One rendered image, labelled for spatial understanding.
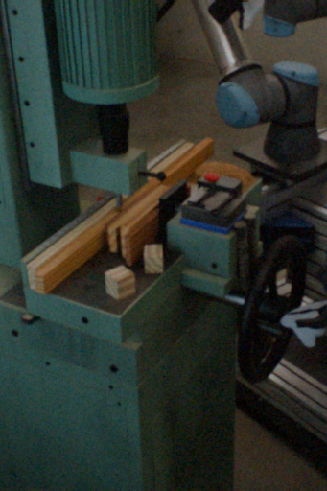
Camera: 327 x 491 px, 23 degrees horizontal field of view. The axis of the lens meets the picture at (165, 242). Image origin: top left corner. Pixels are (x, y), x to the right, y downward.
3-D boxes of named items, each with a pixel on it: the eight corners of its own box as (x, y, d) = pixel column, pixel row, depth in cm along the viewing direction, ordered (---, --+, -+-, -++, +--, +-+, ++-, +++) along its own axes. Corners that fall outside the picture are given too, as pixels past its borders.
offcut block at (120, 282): (123, 284, 143) (122, 265, 141) (135, 292, 141) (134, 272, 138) (105, 292, 141) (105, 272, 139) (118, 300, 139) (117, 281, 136)
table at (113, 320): (168, 362, 133) (167, 335, 130) (25, 314, 146) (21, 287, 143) (301, 209, 178) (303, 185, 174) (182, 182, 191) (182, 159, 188)
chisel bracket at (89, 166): (130, 203, 152) (128, 163, 147) (71, 188, 158) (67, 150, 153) (150, 188, 157) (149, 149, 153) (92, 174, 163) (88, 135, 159)
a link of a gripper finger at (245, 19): (257, 12, 148) (255, -19, 153) (237, 33, 152) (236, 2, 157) (269, 20, 149) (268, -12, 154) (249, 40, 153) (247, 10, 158)
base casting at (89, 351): (136, 389, 147) (133, 351, 142) (-90, 306, 172) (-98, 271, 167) (239, 272, 180) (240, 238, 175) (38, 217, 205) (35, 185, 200)
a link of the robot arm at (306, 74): (327, 117, 203) (331, 65, 196) (284, 128, 198) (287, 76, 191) (298, 103, 212) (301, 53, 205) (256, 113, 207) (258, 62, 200)
